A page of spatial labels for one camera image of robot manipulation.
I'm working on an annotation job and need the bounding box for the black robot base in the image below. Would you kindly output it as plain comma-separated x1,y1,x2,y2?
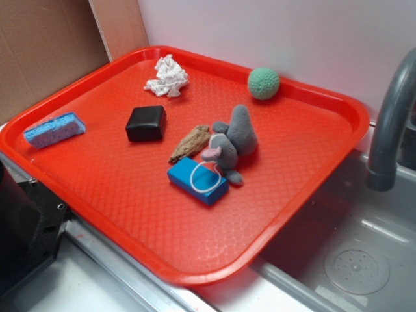
1,164,68,298

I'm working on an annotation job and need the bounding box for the grey sink basin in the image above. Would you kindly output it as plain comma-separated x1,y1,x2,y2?
197,152,415,311

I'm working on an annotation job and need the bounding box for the brown wood piece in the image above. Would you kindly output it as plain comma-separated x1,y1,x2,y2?
168,125,211,164

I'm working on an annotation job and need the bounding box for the blue rectangular block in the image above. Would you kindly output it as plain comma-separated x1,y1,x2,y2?
167,157,229,206

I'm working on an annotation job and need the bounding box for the red plastic tray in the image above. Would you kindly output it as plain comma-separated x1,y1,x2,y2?
1,47,370,286

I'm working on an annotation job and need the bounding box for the grey plush mouse toy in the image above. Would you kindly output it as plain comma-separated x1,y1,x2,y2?
201,105,258,185

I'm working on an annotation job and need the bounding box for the brown cardboard panel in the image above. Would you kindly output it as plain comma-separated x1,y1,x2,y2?
1,1,109,124

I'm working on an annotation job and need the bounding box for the white paper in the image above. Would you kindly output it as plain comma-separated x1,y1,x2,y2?
144,54,189,98

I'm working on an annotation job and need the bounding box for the blue sponge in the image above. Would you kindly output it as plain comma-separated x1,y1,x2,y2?
23,112,86,149

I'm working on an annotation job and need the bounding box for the grey faucet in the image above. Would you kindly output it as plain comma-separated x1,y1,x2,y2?
365,49,415,192

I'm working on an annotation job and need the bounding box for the black rectangular box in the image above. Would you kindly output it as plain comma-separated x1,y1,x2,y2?
125,105,167,142

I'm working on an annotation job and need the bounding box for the green dimpled ball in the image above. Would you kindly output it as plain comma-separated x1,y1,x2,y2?
248,67,280,101

